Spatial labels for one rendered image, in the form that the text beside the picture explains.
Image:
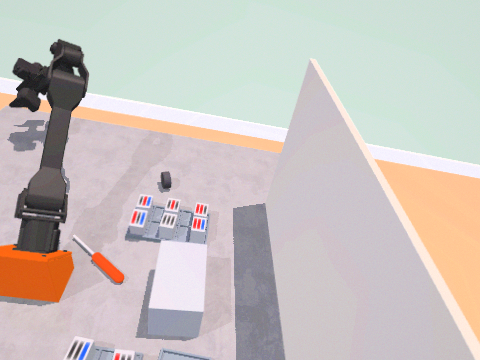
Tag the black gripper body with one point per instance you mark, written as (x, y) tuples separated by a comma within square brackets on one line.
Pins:
[(30, 98)]

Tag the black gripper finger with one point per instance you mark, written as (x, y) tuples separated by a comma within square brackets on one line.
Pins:
[(15, 104), (24, 84)]

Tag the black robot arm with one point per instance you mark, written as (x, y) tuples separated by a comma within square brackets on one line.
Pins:
[(46, 190)]

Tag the orange-handled screwdriver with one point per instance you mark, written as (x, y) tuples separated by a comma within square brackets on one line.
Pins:
[(104, 264)]

